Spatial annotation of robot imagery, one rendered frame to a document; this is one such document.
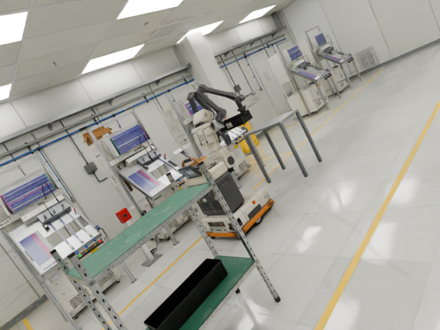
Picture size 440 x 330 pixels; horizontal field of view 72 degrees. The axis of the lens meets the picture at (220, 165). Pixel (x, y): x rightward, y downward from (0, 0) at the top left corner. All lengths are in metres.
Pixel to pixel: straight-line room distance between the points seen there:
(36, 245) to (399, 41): 9.49
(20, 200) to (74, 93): 2.71
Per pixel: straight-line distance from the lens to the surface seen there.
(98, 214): 5.89
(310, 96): 7.85
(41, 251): 3.89
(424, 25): 10.03
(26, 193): 4.18
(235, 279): 2.06
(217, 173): 3.16
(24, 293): 5.75
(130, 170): 4.51
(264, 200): 3.50
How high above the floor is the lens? 1.37
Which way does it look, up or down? 10 degrees down
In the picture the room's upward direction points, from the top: 29 degrees counter-clockwise
